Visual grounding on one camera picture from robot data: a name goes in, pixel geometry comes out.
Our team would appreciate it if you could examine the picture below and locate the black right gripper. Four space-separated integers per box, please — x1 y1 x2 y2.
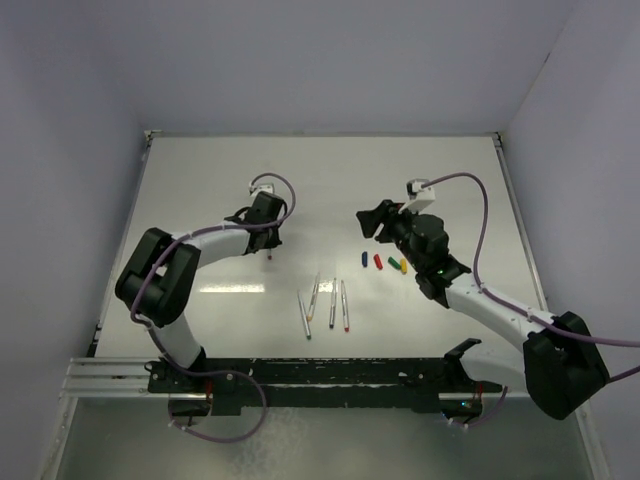
357 200 425 272

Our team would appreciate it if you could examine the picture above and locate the green pen cap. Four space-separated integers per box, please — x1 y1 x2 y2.
388 257 401 269

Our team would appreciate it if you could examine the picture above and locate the silver pen green tip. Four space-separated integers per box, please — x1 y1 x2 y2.
297 290 312 341

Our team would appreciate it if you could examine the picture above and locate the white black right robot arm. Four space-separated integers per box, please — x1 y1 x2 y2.
356 200 610 420

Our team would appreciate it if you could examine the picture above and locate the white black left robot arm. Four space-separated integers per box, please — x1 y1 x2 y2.
115 191 288 392

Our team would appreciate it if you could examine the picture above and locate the red pen cap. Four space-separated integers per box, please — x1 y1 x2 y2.
373 254 383 270

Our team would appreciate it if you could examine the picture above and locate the silver pen red tip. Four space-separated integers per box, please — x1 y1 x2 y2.
340 280 350 333

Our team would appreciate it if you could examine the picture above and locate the silver pen blue tip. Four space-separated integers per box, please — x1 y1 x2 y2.
329 277 337 330

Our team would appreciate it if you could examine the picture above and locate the silver pen yellow tip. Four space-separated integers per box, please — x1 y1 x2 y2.
306 272 321 322

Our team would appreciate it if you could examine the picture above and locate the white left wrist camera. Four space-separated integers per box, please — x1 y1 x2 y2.
249 182 275 197

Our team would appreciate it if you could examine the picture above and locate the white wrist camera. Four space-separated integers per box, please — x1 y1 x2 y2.
399 178 435 214
249 182 275 197

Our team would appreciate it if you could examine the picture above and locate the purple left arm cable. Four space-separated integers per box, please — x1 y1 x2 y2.
129 172 299 371

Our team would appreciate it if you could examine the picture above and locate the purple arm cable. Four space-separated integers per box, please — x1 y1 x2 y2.
424 171 640 384
129 172 299 371

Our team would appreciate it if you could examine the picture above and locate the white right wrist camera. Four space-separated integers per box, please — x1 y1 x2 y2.
399 178 435 214

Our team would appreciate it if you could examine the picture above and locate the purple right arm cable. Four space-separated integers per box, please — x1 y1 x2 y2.
424 171 640 384

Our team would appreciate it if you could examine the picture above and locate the aluminium table edge rail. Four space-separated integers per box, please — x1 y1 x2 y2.
492 132 557 331

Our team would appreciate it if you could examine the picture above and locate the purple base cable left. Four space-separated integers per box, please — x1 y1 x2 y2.
167 375 268 444

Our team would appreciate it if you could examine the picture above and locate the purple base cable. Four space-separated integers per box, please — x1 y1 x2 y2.
446 384 510 432
167 375 268 444

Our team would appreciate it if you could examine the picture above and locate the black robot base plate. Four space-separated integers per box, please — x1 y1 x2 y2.
145 355 501 416

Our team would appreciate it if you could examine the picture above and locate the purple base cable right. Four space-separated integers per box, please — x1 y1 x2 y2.
446 384 510 432

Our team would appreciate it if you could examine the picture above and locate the aluminium extrusion rail left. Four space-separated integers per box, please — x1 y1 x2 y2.
62 357 149 398

